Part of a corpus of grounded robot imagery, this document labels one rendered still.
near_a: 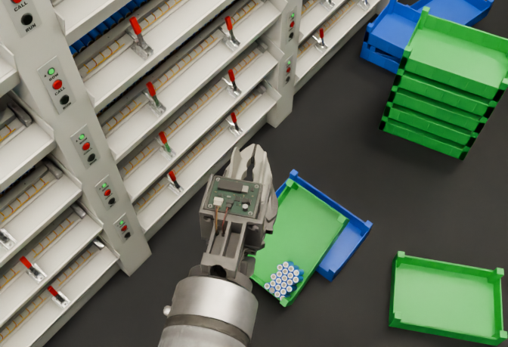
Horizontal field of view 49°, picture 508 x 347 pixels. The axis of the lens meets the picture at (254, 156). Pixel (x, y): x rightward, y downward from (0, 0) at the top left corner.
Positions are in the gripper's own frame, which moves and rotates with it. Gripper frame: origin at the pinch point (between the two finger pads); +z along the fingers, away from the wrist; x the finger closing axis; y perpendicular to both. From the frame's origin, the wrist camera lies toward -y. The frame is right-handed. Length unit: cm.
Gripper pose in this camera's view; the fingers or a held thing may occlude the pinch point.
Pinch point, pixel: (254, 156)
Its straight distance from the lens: 73.9
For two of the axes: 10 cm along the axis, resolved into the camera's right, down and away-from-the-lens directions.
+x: -9.8, -1.7, 1.0
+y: 0.3, -5.9, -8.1
